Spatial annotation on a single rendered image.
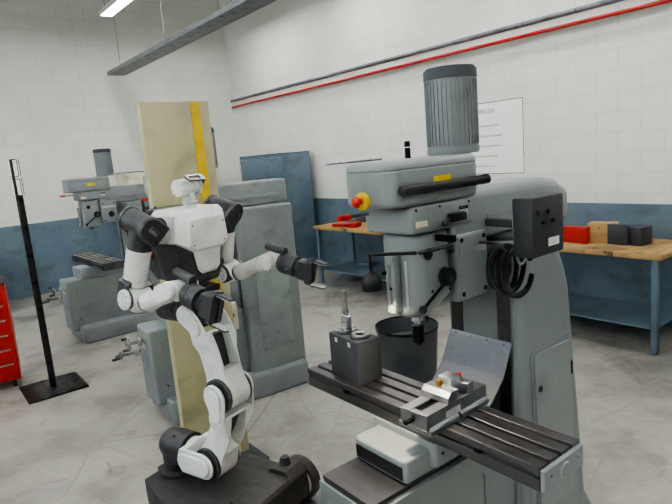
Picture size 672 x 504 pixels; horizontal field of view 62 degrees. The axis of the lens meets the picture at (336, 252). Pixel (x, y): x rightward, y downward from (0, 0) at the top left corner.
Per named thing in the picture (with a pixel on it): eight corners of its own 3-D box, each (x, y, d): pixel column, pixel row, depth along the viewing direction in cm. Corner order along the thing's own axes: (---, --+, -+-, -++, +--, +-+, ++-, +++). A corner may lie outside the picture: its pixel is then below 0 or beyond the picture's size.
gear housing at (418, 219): (412, 236, 190) (410, 207, 189) (365, 232, 209) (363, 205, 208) (475, 222, 210) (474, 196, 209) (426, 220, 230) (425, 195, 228)
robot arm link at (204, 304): (203, 329, 183) (180, 316, 189) (225, 324, 191) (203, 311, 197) (209, 293, 180) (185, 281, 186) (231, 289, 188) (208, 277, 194)
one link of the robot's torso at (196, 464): (178, 474, 244) (174, 446, 242) (211, 452, 260) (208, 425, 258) (211, 486, 233) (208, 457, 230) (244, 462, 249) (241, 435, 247)
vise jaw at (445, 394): (448, 404, 197) (447, 394, 196) (421, 395, 206) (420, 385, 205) (458, 399, 200) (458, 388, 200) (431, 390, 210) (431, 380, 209)
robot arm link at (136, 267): (109, 302, 212) (117, 246, 206) (139, 297, 222) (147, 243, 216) (127, 314, 205) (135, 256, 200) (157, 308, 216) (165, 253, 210)
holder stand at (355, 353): (359, 385, 236) (356, 340, 233) (331, 371, 254) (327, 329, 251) (382, 377, 242) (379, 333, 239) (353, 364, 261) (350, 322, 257)
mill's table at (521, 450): (545, 495, 166) (545, 471, 165) (305, 383, 263) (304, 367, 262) (585, 464, 180) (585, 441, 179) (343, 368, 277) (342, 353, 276)
